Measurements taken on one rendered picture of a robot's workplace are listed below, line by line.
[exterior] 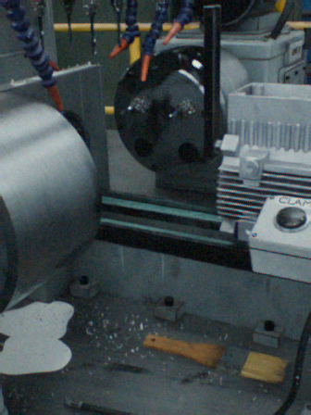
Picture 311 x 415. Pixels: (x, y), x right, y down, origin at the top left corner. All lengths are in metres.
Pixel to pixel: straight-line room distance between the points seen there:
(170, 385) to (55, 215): 0.28
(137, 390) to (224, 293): 0.20
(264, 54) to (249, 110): 0.50
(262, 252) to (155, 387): 0.28
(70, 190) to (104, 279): 0.33
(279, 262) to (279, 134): 0.25
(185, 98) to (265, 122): 0.35
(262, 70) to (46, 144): 0.71
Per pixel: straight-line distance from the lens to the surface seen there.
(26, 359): 0.87
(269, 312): 0.88
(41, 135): 0.69
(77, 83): 1.06
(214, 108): 1.01
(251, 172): 0.77
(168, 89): 1.14
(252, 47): 1.30
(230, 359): 0.83
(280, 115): 0.79
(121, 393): 0.79
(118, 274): 0.97
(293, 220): 0.59
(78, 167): 0.70
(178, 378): 0.81
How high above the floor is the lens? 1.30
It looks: 21 degrees down
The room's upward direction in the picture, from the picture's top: 2 degrees counter-clockwise
